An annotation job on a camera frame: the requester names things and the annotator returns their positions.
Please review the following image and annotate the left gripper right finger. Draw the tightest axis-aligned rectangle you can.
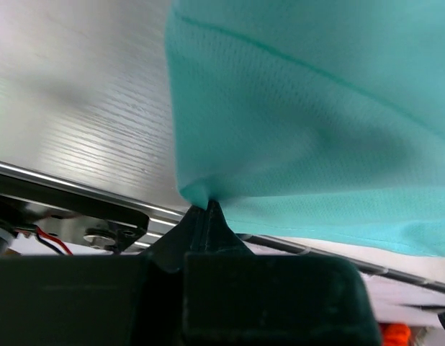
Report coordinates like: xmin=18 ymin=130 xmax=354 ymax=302
xmin=182 ymin=201 xmax=381 ymax=345

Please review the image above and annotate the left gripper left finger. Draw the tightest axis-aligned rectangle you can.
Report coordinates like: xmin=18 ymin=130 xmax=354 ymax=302
xmin=0 ymin=207 xmax=204 ymax=345

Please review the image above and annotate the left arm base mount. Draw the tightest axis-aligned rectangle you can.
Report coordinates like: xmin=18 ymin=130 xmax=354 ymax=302
xmin=0 ymin=163 xmax=184 ymax=254

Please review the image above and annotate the teal t-shirt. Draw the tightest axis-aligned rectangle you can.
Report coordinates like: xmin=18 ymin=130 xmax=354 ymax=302
xmin=165 ymin=1 xmax=445 ymax=257

